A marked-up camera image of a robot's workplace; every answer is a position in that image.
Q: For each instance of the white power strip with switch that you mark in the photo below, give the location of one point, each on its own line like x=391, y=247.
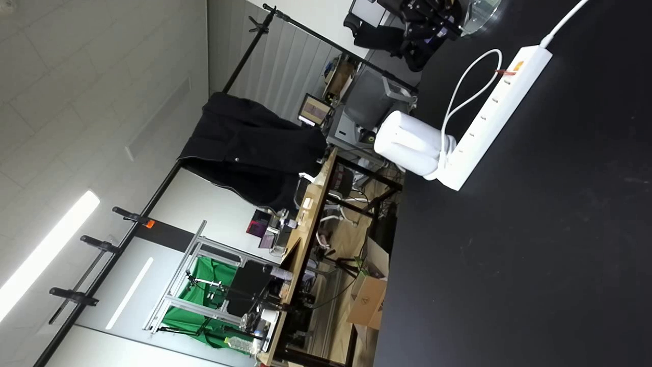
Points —
x=491, y=114

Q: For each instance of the white power adapter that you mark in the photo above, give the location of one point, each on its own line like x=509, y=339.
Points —
x=407, y=143

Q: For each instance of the black hanging cloth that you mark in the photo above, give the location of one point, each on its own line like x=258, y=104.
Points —
x=250, y=149

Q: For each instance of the grey box machine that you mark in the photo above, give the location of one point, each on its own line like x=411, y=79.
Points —
x=370, y=95

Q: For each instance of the cardboard box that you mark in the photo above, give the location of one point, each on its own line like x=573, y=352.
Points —
x=370, y=303

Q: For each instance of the black office chair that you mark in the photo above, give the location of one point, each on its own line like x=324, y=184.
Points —
x=247, y=288

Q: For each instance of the black backdrop stand pole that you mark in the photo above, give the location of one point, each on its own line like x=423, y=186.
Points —
x=169, y=184

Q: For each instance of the metal shelf rack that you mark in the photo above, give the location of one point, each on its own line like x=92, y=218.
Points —
x=185, y=266

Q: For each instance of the black bag pile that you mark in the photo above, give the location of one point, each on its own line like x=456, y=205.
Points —
x=421, y=27

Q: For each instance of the black spring clamp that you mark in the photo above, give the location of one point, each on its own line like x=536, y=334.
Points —
x=74, y=297
x=128, y=214
x=100, y=243

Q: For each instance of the short ceiling light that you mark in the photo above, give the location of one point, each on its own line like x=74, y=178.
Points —
x=130, y=293

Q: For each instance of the long ceiling light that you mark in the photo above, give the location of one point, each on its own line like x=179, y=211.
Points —
x=47, y=256

